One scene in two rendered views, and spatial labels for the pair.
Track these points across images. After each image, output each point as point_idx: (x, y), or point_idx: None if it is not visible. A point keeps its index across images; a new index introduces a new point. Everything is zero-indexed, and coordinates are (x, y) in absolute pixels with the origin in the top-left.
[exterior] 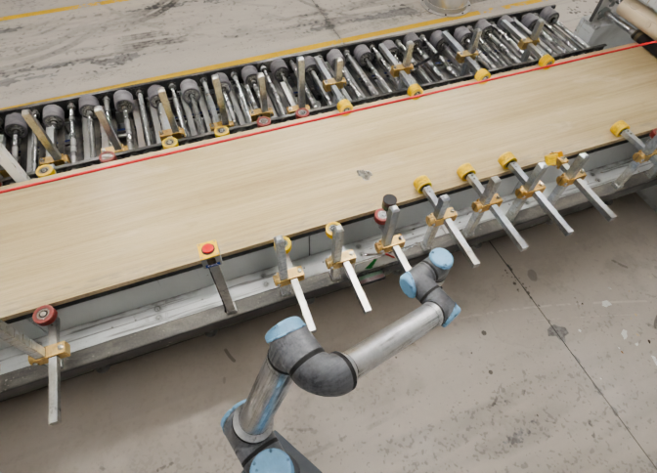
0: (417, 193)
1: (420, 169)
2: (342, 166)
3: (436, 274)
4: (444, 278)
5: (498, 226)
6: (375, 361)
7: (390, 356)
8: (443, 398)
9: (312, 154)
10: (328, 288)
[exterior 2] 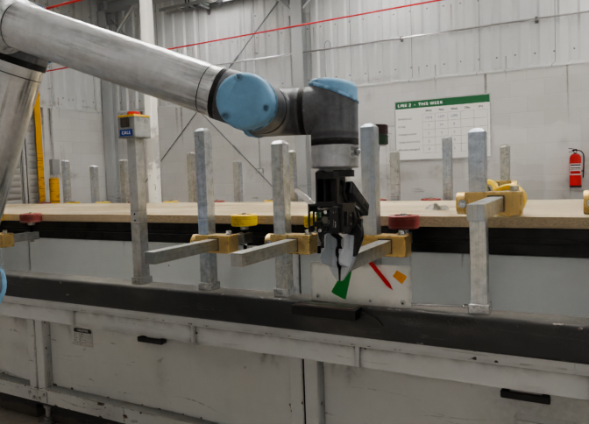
0: (496, 215)
1: (540, 211)
2: (415, 208)
3: (300, 93)
4: (329, 128)
5: None
6: (43, 17)
7: (71, 37)
8: None
9: (392, 205)
10: (263, 309)
